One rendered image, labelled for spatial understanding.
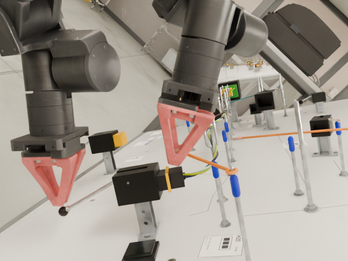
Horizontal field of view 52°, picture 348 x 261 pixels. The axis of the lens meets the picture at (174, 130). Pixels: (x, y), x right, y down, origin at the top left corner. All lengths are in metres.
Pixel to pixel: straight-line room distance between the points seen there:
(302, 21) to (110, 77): 1.17
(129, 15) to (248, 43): 7.90
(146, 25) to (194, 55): 7.84
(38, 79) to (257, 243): 0.32
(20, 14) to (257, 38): 0.29
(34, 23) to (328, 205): 0.42
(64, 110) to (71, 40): 0.10
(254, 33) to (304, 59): 1.04
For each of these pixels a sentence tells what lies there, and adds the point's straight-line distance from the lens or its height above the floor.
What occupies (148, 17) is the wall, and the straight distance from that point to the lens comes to 8.25.
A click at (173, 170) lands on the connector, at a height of 1.18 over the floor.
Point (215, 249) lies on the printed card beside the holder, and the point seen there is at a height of 1.18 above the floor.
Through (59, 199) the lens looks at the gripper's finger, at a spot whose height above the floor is 1.05.
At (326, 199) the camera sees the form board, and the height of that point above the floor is 1.29.
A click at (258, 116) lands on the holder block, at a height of 1.25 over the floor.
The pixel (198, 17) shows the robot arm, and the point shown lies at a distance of 0.43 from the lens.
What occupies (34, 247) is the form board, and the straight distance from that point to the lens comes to 0.57.
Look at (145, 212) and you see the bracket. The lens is 0.48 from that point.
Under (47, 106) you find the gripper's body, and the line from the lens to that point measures 0.46.
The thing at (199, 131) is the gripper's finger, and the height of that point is 1.25.
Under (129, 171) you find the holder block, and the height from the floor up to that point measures 1.15.
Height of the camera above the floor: 1.35
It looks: 16 degrees down
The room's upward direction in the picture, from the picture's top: 44 degrees clockwise
